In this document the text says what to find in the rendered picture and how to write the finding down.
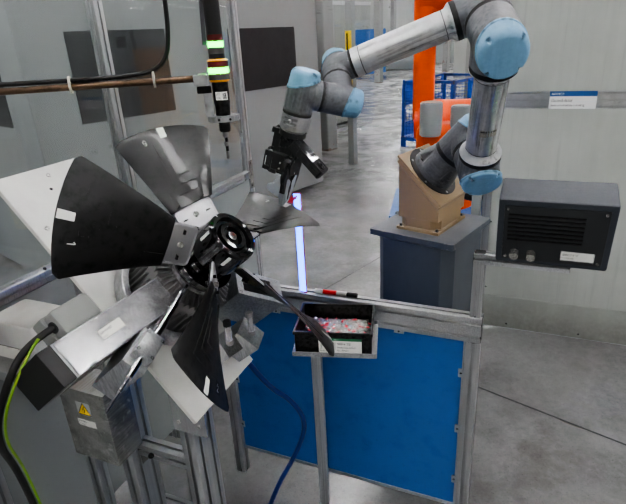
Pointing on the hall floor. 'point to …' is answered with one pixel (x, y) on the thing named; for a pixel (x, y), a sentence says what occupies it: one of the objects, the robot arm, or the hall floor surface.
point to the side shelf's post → (101, 481)
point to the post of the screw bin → (320, 428)
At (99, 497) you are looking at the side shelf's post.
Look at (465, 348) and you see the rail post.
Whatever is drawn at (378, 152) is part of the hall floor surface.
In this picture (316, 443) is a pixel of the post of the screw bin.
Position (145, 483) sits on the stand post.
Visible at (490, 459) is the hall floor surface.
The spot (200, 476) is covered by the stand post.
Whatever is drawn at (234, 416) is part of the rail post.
